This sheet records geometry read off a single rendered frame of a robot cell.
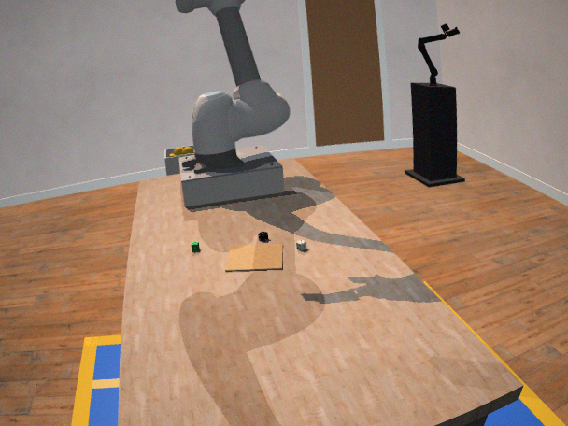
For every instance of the orange flat mat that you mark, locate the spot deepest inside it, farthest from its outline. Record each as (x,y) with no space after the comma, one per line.
(255,258)

